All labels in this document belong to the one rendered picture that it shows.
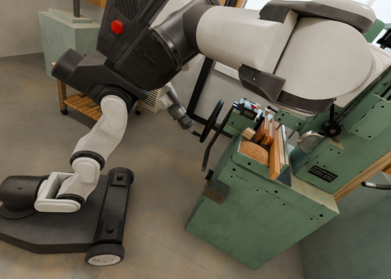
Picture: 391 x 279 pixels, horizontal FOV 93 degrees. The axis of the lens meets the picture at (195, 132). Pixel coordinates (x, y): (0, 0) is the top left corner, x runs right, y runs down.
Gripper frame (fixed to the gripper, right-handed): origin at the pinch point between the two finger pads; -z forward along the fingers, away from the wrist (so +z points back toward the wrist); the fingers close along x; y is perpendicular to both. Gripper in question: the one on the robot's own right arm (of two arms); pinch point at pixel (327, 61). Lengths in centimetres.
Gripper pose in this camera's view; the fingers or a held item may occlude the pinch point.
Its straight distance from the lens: 77.7
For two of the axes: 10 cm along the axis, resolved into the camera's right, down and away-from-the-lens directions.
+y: 2.5, 8.8, 4.0
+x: -9.1, 0.7, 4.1
